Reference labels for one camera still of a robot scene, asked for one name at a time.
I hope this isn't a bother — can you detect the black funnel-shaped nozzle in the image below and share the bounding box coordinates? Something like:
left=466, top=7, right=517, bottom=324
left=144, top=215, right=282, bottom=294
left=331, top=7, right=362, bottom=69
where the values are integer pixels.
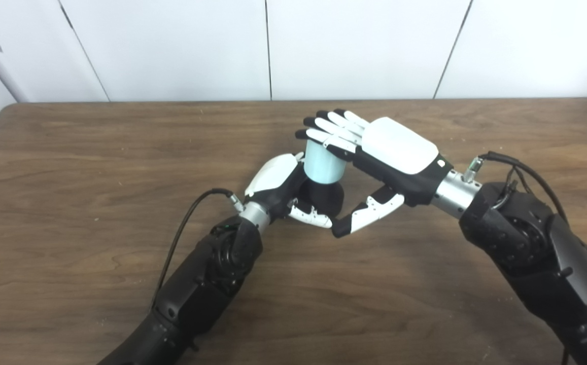
left=298, top=178, right=345, bottom=218

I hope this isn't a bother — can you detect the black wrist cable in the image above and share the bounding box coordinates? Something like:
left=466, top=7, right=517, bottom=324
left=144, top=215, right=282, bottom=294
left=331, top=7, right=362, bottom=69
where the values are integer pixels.
left=463, top=151, right=570, bottom=226
left=151, top=189, right=246, bottom=310

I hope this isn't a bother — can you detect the light-blue cylindrical hose piece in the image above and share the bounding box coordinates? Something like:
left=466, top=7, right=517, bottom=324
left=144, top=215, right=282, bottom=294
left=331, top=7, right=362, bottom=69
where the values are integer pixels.
left=304, top=139, right=347, bottom=184

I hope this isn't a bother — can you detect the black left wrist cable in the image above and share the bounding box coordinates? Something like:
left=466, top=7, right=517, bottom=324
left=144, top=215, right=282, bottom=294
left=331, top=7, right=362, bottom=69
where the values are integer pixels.
left=151, top=189, right=246, bottom=310

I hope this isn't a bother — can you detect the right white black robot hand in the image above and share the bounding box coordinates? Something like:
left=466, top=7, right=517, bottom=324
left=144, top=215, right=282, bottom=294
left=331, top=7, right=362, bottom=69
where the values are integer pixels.
left=295, top=108, right=454, bottom=239

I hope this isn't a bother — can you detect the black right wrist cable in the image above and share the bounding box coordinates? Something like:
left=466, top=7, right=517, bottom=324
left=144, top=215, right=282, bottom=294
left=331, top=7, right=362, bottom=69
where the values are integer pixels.
left=463, top=151, right=570, bottom=226

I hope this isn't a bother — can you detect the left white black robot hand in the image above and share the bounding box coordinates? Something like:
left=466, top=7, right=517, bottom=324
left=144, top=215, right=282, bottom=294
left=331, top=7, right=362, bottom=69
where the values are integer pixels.
left=244, top=152, right=334, bottom=229

